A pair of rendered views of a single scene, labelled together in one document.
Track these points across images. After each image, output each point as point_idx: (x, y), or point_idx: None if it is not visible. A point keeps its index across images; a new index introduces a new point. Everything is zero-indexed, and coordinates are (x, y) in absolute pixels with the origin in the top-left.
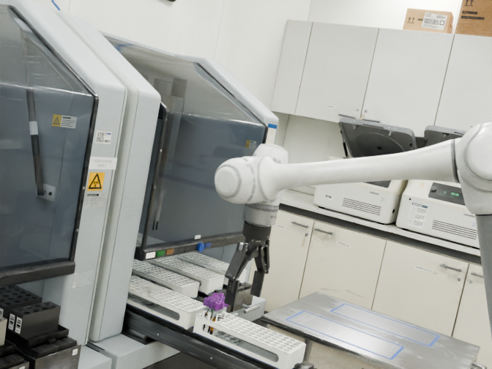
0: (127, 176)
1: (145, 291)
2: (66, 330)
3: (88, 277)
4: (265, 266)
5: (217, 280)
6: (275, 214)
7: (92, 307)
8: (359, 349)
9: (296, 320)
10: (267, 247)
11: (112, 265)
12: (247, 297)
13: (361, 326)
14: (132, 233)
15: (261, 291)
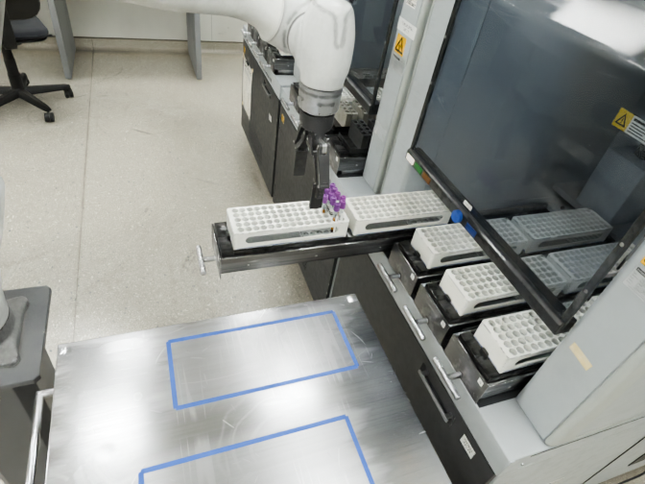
0: (420, 55)
1: (402, 196)
2: (349, 148)
3: (382, 133)
4: (315, 177)
5: (454, 287)
6: (299, 92)
7: (381, 165)
8: (214, 326)
9: (327, 324)
10: (317, 152)
11: (396, 141)
12: (469, 375)
13: (272, 413)
14: (414, 124)
15: (310, 203)
